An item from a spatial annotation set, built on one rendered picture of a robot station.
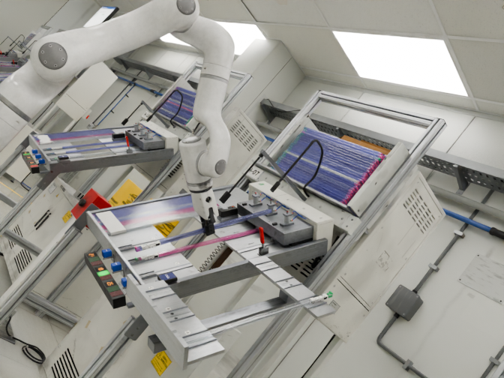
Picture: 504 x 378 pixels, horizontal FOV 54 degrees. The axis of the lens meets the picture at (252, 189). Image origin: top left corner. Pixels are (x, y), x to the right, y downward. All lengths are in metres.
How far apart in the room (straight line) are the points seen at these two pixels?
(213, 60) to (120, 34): 0.28
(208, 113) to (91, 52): 0.37
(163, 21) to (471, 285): 2.47
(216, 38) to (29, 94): 0.56
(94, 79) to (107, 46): 4.71
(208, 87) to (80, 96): 4.71
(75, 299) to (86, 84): 3.47
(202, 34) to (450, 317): 2.32
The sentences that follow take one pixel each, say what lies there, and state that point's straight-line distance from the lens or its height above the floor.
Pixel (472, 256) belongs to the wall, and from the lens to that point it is 3.42.
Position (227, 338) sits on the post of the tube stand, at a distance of 1.46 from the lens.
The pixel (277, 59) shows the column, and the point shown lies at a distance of 5.39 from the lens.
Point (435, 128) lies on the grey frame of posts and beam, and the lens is 2.07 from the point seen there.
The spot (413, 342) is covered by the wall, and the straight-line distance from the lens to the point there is 3.28.
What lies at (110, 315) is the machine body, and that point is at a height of 0.46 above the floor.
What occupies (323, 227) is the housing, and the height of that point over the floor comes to 1.27.
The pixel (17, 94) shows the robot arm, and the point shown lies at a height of 0.93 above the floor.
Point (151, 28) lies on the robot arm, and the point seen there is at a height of 1.31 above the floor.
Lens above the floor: 0.96
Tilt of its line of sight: 8 degrees up
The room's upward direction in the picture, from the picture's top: 40 degrees clockwise
